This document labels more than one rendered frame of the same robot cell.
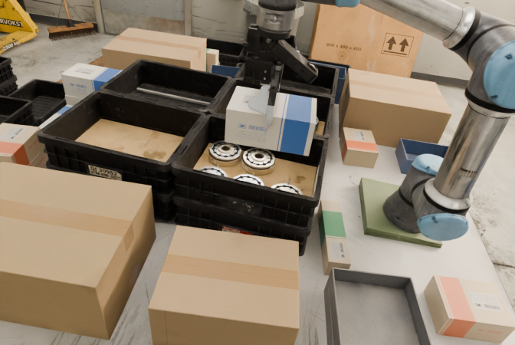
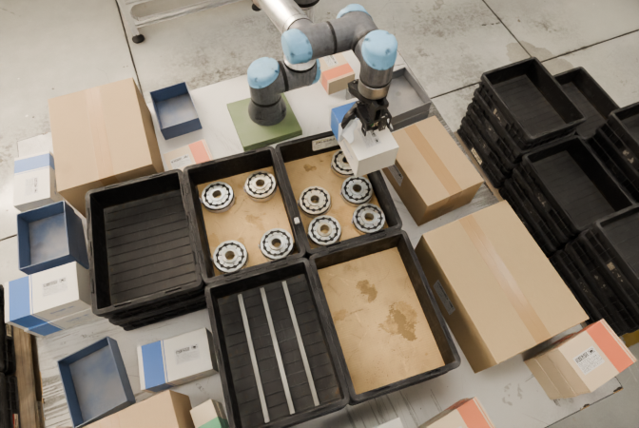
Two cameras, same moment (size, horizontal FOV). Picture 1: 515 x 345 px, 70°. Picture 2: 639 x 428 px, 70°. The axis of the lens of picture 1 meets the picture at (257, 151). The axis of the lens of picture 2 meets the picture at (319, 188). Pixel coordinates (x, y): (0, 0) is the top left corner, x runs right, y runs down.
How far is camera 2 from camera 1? 148 cm
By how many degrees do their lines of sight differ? 70
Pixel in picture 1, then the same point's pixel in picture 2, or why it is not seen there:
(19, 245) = (526, 260)
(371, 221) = (294, 128)
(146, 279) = not seen: hidden behind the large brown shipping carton
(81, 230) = (488, 239)
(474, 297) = (331, 64)
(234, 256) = (420, 162)
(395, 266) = (319, 111)
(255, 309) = (441, 136)
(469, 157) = not seen: hidden behind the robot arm
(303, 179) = (307, 165)
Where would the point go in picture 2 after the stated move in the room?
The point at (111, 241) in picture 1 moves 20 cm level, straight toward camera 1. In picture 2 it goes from (478, 217) to (505, 170)
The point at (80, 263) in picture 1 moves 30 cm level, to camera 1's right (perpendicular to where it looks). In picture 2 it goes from (503, 219) to (448, 145)
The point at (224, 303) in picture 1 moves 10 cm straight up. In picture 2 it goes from (451, 149) to (459, 132)
